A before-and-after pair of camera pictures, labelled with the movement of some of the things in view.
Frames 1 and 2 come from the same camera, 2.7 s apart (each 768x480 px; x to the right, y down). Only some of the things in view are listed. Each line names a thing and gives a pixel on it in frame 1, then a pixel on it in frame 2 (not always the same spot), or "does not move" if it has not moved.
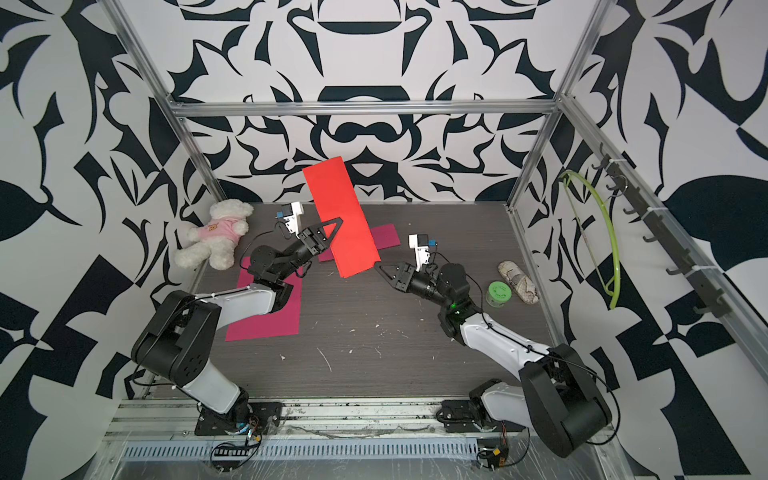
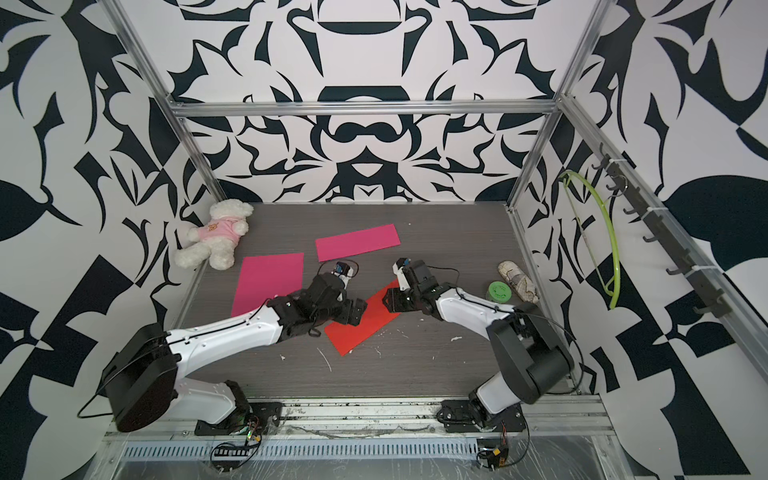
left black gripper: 308,243 to 347,315
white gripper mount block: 291,213 to 343,270
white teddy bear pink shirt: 217,239 does not move
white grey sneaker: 520,282 does not move
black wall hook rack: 715,303 does not move
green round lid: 498,294 does not move
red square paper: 353,246 to 347,336
